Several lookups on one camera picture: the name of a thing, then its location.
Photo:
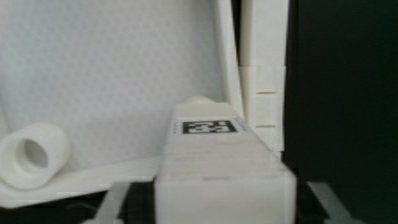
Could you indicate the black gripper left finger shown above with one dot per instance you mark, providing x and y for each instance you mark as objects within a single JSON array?
[{"x": 109, "y": 211}]

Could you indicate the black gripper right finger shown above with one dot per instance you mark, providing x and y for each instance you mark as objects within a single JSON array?
[{"x": 340, "y": 216}]

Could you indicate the white desk tabletop tray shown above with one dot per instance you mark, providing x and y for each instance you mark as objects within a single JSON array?
[{"x": 105, "y": 59}]

